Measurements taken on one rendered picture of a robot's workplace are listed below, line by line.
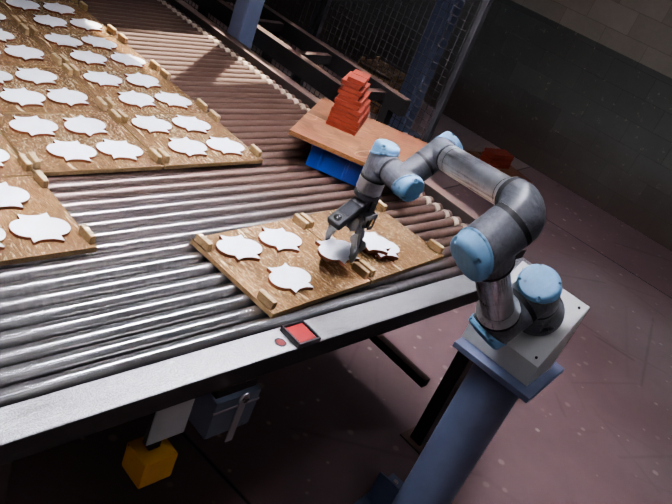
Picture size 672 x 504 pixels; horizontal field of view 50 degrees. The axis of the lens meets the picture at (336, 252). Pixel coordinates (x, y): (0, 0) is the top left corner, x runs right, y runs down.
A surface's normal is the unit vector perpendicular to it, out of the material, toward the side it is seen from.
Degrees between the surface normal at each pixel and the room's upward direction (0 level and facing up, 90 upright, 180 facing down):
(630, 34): 90
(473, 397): 90
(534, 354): 46
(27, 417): 0
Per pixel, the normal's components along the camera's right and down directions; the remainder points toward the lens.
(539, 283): -0.11, -0.51
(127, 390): 0.33, -0.81
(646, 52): -0.62, 0.19
